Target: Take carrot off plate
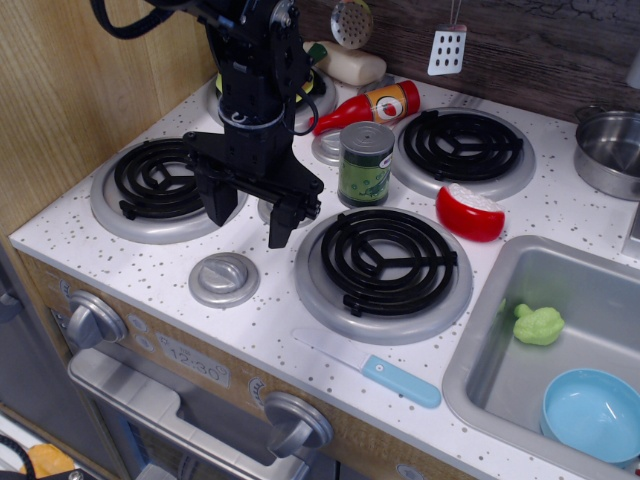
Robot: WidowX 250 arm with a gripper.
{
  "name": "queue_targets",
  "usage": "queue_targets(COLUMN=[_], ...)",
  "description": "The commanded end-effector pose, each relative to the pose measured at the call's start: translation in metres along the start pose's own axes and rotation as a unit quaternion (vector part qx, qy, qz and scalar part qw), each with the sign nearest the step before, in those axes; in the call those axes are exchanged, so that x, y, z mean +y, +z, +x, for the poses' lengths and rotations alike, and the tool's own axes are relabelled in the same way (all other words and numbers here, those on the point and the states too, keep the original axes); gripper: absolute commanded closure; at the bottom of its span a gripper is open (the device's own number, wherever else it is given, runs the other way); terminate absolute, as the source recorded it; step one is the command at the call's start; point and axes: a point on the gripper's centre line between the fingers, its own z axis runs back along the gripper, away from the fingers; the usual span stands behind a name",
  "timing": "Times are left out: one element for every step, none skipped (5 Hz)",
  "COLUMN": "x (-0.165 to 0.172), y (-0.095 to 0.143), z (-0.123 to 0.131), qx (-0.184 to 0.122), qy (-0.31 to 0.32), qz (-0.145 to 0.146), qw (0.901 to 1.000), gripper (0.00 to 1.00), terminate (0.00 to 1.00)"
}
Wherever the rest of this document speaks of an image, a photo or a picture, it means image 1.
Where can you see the right oven dial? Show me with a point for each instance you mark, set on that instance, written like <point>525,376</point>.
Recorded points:
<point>296,424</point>

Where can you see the white slotted spatula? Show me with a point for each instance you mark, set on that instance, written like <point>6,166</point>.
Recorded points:
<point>448,45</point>

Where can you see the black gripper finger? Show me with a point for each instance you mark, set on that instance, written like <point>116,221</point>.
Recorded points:
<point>286,215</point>
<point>219,198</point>

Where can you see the red ketchup bottle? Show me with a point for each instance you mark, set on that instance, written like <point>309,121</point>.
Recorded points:
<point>381,106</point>

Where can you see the green toy broccoli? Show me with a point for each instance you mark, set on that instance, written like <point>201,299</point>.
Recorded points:
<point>540,327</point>

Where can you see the blue handled toy knife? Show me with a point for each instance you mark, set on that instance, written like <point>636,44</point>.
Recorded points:
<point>371,366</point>

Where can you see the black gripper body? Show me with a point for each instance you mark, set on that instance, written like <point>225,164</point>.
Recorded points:
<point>260,162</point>

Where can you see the oven dial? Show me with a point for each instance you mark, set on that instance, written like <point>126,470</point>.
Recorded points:
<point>296,424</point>
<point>93,321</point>

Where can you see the cream mayonnaise bottle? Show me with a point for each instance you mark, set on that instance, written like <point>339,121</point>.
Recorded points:
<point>351,66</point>

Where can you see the yellow green plate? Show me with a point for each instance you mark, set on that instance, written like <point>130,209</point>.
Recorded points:
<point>255,88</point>

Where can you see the front silver stove knob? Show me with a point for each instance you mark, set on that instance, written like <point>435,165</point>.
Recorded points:
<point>223,280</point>

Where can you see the front left black burner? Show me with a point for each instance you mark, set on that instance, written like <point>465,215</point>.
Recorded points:
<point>147,193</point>

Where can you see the steel pot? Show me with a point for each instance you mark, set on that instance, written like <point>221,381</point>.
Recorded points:
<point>607,151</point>

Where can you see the left oven dial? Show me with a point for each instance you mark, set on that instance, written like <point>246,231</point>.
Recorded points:
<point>93,321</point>

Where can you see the silver oven door handle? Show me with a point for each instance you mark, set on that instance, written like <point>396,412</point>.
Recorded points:
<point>151,405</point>

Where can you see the back right black burner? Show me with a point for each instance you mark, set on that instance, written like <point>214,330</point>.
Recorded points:
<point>478,150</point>

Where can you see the back silver stove knob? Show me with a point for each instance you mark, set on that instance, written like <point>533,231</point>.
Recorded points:
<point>326,147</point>

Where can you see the black burner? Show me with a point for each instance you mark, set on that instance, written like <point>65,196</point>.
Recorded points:
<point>383,276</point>
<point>147,193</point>
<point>478,150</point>

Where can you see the front right black burner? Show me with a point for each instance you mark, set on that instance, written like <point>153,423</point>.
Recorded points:
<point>383,276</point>

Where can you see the green tin can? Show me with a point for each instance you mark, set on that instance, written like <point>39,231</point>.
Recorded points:
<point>366,153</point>

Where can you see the silver sink basin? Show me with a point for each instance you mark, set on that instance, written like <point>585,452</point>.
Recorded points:
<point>495,383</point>

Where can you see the silver skimmer spoon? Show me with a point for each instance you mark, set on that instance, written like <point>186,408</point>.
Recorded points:
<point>351,23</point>

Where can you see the red white cheese wedge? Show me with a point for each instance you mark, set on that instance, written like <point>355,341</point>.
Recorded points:
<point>469,215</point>

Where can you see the yellow object at corner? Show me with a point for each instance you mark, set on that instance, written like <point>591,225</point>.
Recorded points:
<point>48,460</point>

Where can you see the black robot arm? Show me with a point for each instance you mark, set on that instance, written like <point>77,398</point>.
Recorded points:
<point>259,53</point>

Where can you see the light blue bowl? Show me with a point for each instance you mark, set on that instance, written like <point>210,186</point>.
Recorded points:
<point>593,412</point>

